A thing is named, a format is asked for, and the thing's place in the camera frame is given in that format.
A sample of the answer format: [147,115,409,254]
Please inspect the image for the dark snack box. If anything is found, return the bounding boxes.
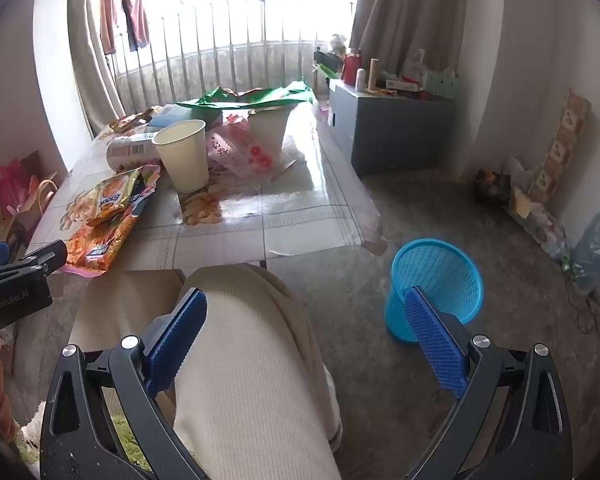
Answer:
[475,169,512,204]

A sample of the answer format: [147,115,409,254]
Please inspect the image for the red thermos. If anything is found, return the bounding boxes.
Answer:
[342,50,364,86]

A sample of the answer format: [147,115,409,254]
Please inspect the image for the green plastic tray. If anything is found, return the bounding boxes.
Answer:
[312,62,341,82]

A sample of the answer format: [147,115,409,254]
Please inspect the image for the brown paper bag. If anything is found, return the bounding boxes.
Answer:
[9,180,59,247]

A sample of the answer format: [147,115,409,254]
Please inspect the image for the black power cable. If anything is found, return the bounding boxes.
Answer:
[564,260,600,361]

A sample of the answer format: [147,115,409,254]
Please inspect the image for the large orange snack packet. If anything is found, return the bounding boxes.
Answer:
[60,207,148,279]

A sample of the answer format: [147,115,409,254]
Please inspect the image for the blue pink snack packet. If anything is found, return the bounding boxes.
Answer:
[122,162,162,216]

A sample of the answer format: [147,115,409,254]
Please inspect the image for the white cylindrical snack can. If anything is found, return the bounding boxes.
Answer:
[105,132,163,171]

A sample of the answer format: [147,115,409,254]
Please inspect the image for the yellow snack packet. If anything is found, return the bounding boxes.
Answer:
[109,112,153,135]

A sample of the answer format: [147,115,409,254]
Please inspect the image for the black plastic crate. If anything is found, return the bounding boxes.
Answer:
[314,50,344,74]

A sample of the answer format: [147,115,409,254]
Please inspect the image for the grey cabinet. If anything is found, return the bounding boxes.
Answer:
[327,79,456,177]

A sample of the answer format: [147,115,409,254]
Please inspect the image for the green plastic bag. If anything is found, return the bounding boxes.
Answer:
[177,80,315,111]

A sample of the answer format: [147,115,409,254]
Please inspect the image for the blue plastic wastebasket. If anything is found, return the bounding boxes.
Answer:
[384,239,484,344]

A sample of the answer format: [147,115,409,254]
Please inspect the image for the person's leg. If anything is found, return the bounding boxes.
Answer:
[172,262,343,480]
[69,269,187,361]

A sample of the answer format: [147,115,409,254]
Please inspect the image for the hanging pink garment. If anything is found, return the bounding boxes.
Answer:
[97,0,151,56]

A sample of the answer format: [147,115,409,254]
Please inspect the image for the beige curtain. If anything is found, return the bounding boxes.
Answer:
[67,0,127,121]
[350,0,486,81]

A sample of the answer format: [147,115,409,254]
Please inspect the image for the person's left hand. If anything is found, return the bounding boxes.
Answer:
[0,332,18,443]

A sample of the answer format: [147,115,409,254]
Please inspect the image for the small boxes pile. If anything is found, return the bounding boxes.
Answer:
[380,72,427,97]

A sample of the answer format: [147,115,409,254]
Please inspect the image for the beige paper cup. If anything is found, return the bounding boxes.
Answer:
[152,119,211,194]

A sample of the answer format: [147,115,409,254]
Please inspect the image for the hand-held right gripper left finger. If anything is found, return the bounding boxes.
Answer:
[40,287,211,480]

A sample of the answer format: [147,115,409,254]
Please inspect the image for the patterned long box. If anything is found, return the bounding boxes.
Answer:
[527,90,592,206]

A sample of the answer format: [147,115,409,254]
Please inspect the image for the wrapped pack of bottles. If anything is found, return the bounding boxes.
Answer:
[510,187,569,261]

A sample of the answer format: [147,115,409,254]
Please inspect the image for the metal balcony railing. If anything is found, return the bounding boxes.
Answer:
[112,0,331,112]

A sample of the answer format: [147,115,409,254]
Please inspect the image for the blue white carton box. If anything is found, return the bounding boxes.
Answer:
[145,104,224,133]

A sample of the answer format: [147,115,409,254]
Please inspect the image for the green plastic basket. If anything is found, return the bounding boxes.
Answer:
[425,70,460,101]

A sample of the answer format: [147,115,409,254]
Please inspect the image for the white plastic bag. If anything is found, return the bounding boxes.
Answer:
[502,155,542,192]
[402,49,427,81]

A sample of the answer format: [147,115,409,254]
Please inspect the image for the person's left leg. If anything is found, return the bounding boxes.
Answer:
[69,269,187,361]

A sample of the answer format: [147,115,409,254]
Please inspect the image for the empty blue water jug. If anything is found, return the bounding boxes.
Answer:
[572,212,600,294]

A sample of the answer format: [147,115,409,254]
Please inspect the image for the floral plastic tablecloth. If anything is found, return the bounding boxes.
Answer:
[27,95,388,279]

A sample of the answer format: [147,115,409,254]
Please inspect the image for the person's right leg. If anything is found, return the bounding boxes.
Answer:
[172,262,343,480]

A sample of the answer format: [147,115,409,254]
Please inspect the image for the pink floral plastic bag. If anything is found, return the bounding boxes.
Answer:
[205,115,292,181]

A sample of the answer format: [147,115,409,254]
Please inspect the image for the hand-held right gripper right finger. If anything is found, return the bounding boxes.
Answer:
[404,285,573,480]

